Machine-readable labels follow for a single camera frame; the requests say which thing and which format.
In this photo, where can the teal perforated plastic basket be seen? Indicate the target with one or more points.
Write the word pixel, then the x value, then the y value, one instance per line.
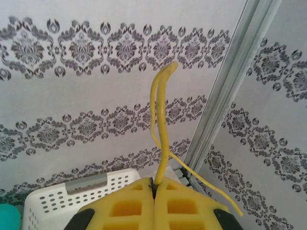
pixel 8 218

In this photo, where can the white perforated plastic basket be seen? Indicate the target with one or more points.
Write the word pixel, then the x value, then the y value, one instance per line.
pixel 48 206

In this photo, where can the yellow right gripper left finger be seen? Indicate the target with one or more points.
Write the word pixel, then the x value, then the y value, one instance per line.
pixel 124 208

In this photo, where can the aluminium frame post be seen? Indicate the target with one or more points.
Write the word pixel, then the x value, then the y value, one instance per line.
pixel 227 83

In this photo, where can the aluminium side rail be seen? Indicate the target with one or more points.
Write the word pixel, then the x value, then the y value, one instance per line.
pixel 185 177

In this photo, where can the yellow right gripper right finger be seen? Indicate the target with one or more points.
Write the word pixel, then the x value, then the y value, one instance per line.
pixel 182 208

